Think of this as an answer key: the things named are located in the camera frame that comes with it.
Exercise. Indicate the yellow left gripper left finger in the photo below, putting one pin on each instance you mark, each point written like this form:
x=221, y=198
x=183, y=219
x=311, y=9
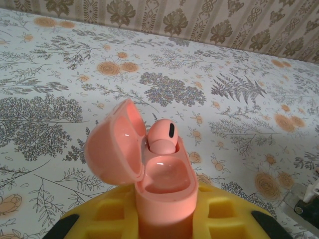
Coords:
x=112, y=219

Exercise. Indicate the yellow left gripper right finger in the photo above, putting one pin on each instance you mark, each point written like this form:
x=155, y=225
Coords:
x=224, y=219

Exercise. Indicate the pink earbud charging case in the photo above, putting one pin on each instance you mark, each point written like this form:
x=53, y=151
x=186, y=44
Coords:
x=112, y=154

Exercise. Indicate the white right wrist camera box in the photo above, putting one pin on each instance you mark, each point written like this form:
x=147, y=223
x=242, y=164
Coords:
x=313, y=193

